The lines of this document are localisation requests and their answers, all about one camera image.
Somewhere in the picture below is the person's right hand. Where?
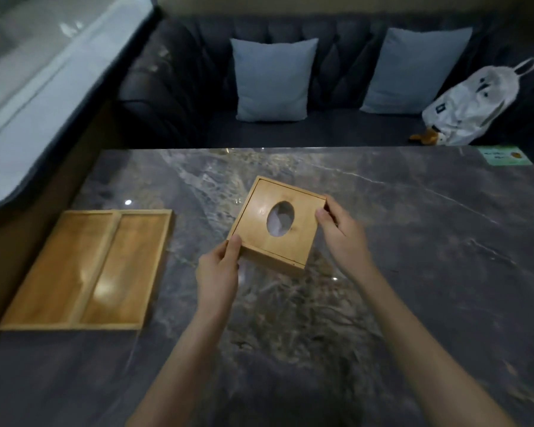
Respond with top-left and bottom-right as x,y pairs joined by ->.
315,195 -> 378,283

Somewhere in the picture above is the person's left hand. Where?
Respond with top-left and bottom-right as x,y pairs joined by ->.
195,235 -> 243,321

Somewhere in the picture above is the wooden tissue box with oval hole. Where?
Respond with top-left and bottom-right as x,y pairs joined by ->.
226,175 -> 328,275

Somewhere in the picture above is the person's left forearm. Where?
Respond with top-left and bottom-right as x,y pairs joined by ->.
125,307 -> 232,427

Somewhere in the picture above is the person's right forearm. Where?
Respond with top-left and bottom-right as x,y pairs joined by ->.
354,267 -> 517,427

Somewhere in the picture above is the brown plush toy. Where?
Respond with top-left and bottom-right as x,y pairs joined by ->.
409,129 -> 442,145

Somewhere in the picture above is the dark tufted sofa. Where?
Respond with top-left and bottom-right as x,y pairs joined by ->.
117,12 -> 534,164

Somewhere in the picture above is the wooden divided tray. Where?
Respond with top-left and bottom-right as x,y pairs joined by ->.
0,209 -> 174,331

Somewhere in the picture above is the light blue cushion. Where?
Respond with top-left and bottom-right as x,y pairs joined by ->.
230,37 -> 319,123
360,26 -> 473,114

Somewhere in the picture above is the white backpack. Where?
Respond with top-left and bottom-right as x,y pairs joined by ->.
422,58 -> 534,146

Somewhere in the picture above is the green table card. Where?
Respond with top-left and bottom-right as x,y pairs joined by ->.
477,146 -> 534,166

